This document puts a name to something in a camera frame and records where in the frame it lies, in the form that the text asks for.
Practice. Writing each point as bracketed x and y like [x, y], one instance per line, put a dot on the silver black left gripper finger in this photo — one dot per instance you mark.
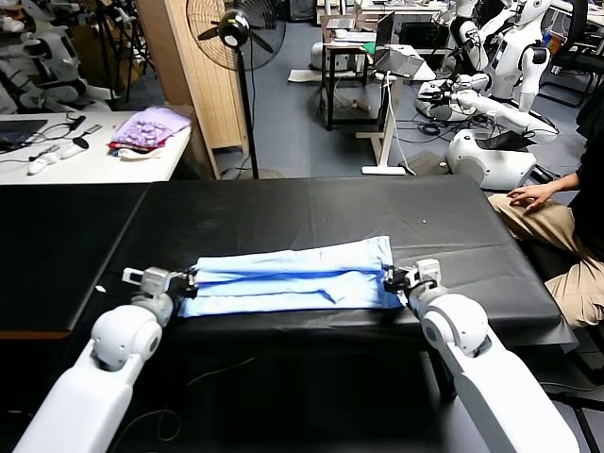
[193, 290]
[192, 276]

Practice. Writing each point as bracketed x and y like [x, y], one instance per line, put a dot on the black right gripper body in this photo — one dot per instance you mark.
[403, 280]

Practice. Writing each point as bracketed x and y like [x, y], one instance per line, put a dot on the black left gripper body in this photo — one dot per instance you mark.
[179, 283]

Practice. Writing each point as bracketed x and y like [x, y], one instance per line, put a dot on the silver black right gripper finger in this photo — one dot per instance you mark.
[389, 285]
[390, 273]

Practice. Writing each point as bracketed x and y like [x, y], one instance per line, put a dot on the light blue T-shirt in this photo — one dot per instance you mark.
[283, 283]

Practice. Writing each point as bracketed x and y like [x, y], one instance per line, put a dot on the lying white robot arm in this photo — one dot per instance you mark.
[495, 111]

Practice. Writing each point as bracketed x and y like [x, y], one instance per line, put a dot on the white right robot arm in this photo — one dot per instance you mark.
[495, 377]

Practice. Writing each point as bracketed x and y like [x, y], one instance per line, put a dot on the person's right forearm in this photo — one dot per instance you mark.
[566, 183]

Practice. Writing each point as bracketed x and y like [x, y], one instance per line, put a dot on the white rounded robot base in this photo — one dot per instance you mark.
[486, 162]

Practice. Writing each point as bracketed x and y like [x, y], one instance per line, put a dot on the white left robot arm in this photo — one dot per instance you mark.
[94, 387]

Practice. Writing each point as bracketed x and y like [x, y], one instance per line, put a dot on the person's right hand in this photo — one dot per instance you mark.
[535, 194]

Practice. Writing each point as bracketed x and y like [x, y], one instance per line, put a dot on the black table cover sheet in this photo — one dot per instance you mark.
[448, 226]

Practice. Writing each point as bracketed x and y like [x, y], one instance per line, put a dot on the grey floor mat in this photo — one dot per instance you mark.
[422, 162]

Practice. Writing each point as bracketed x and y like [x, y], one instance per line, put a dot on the cream folded cloth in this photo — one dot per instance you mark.
[141, 155]

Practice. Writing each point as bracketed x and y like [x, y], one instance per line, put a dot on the black wooden-edged table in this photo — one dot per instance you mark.
[47, 259]

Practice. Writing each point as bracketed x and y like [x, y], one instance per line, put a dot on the white table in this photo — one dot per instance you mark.
[94, 165]

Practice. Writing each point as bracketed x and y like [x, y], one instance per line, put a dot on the black seat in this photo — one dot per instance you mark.
[552, 264]

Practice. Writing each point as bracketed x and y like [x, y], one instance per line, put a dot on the white standing desk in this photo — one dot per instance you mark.
[384, 122]

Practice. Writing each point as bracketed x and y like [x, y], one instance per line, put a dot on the khaki trousers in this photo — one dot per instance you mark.
[547, 226]

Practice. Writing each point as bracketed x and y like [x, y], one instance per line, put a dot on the purple folded garment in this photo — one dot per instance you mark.
[148, 127]

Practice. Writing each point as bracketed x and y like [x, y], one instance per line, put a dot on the black computer mouse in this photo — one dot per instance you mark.
[81, 142]

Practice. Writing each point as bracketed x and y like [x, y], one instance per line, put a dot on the white handheld controller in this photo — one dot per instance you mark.
[38, 165]
[70, 151]

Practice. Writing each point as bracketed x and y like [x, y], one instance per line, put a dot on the small silver device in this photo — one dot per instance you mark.
[94, 128]

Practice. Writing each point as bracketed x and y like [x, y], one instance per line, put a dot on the light wooden partition panel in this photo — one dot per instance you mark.
[207, 85]

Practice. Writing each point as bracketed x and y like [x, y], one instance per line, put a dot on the person's black shirt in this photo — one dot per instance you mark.
[592, 189]

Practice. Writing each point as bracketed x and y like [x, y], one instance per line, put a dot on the white floor sheet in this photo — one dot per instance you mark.
[304, 76]

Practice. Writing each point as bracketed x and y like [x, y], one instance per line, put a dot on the open grey laptop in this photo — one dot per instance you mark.
[394, 56]

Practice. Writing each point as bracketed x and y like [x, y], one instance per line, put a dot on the black small desk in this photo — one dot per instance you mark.
[342, 61]

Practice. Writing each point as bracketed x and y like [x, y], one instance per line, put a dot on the dark laptop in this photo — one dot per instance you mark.
[16, 133]

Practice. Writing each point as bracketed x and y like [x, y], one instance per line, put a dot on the white rounded device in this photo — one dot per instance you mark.
[318, 55]

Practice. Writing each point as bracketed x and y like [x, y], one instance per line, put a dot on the black tripod stands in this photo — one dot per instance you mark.
[132, 42]

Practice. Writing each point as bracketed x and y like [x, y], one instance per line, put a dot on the white tape roll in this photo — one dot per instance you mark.
[340, 34]

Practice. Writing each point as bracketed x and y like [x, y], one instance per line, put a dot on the black standing fan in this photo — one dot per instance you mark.
[236, 28]

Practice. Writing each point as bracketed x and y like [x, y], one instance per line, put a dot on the slim white humanoid robot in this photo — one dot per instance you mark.
[469, 33]

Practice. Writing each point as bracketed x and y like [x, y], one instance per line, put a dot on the large white humanoid robot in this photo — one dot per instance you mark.
[514, 52]

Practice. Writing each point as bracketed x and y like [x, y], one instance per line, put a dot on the white grey background robot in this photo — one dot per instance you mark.
[52, 56]

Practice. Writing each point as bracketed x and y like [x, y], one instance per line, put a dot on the black office chair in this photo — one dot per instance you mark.
[573, 52]

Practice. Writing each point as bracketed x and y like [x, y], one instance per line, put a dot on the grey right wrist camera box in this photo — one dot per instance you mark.
[428, 273]

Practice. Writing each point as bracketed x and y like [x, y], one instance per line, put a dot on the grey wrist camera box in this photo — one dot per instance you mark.
[428, 273]
[148, 280]

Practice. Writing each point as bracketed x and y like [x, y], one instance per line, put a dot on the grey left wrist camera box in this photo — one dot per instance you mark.
[148, 280]

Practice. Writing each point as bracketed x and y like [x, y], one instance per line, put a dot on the black metal floor frame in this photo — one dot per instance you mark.
[580, 401]

